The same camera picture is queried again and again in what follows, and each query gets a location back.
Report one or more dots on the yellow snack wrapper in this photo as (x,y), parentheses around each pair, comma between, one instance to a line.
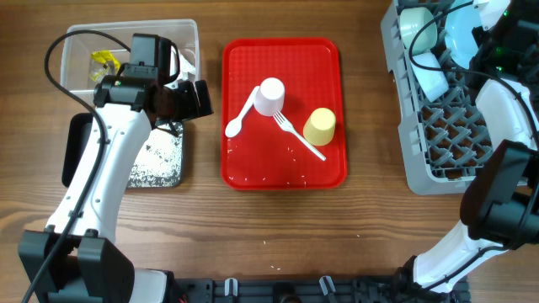
(102,63)

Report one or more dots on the light blue small bowl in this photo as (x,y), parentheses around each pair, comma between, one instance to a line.
(433,83)

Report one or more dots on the white plastic fork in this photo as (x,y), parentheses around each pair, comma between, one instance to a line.
(288,127)

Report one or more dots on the black food waste tray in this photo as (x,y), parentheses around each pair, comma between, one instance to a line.
(158,164)

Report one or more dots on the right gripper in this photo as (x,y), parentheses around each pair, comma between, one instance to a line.
(480,39)

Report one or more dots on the yellow plastic cup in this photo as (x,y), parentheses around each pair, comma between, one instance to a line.
(320,127)

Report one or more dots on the white plastic cup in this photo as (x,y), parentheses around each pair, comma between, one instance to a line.
(270,97)

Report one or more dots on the clear plastic waste bin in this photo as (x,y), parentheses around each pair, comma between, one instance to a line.
(75,60)

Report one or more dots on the light blue plate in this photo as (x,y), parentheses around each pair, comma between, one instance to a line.
(459,38)

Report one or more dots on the white plastic spoon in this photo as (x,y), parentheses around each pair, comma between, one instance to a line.
(235,125)

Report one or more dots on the mint green bowl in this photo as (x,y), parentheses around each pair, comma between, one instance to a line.
(411,21)

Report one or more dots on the white napkin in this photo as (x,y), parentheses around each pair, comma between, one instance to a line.
(185,69)

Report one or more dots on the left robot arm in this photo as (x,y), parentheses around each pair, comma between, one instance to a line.
(75,259)

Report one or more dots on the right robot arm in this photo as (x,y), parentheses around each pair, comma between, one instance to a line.
(498,213)

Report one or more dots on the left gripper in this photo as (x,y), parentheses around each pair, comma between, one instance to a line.
(187,90)

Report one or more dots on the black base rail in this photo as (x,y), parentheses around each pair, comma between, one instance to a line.
(376,289)

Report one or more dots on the red serving tray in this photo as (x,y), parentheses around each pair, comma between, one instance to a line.
(262,156)

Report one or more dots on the grey dishwasher rack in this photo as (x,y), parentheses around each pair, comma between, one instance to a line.
(446,143)

